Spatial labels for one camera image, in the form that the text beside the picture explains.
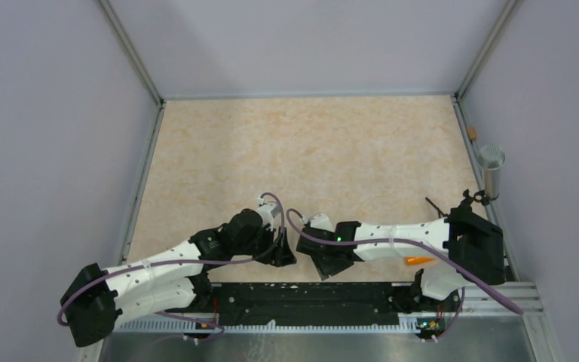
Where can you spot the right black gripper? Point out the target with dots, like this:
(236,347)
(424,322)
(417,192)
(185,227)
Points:
(326,269)

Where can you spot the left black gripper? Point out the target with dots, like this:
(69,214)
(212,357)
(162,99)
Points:
(279,256)

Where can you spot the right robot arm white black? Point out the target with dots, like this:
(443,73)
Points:
(467,249)

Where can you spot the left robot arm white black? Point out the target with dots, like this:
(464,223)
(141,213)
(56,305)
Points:
(101,299)

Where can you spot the orange carrot toy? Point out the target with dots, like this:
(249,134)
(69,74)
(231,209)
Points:
(417,260)

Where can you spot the small cork piece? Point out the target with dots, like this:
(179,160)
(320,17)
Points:
(471,133)

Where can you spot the silver metal cylinder cup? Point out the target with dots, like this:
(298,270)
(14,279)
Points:
(491,159)

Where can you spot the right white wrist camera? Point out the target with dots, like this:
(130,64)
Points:
(320,221)

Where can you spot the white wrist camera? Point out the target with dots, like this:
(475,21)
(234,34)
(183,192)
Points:
(320,221)
(268,210)

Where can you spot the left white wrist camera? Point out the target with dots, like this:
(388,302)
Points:
(268,210)

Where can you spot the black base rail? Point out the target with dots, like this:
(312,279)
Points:
(318,304)

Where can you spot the black clamp mount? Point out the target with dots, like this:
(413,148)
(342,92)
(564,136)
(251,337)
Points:
(480,197)

